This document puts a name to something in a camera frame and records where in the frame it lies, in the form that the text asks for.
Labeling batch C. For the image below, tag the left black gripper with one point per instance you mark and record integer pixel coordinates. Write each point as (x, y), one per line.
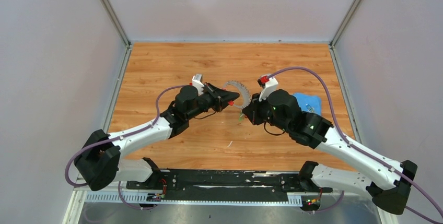
(221, 98)

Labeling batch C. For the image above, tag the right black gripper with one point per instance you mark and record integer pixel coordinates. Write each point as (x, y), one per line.
(252, 110)

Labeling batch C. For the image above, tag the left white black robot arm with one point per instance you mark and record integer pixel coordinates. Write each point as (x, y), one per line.
(102, 159)

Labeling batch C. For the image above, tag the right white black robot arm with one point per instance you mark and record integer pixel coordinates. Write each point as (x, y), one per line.
(386, 182)

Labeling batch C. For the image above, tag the blue patterned cloth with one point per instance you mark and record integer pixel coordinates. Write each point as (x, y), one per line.
(308, 103)

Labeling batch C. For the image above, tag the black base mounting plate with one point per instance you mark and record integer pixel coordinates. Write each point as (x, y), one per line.
(226, 185)

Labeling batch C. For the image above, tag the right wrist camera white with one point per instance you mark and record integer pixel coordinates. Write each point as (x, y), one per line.
(268, 85)

